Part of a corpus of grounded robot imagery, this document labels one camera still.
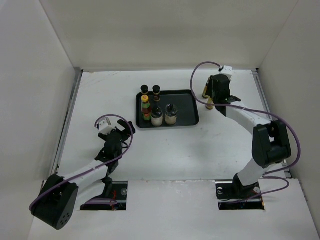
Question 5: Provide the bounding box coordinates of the brown sauce bottle yellow label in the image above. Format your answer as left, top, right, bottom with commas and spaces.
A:
205, 97, 215, 110
202, 79, 211, 99

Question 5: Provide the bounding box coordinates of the black plastic tray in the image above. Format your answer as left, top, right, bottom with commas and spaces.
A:
135, 89, 201, 130

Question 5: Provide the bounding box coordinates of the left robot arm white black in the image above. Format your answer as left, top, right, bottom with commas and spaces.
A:
29, 115, 136, 230

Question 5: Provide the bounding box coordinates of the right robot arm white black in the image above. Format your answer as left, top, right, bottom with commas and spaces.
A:
206, 74, 292, 199

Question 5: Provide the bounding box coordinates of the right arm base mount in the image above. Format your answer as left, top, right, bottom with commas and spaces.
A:
215, 181, 265, 211

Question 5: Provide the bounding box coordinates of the small spice jar black cap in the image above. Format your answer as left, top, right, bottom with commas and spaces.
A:
152, 85, 161, 102
140, 84, 149, 95

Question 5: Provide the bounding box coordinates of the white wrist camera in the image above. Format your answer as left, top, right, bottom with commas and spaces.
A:
95, 117, 116, 135
218, 65, 233, 80

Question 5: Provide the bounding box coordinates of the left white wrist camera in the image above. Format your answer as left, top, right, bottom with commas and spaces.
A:
95, 117, 116, 135

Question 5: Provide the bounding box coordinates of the red sauce bottle yellow cap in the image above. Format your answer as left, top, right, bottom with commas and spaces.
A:
141, 95, 152, 121

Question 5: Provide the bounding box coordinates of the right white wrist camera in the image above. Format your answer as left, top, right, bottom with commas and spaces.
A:
218, 65, 233, 80

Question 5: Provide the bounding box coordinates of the clear shaker jar white powder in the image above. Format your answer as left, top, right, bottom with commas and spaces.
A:
164, 103, 178, 125
151, 106, 163, 127

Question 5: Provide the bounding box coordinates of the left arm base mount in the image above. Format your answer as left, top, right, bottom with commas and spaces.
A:
80, 181, 128, 211

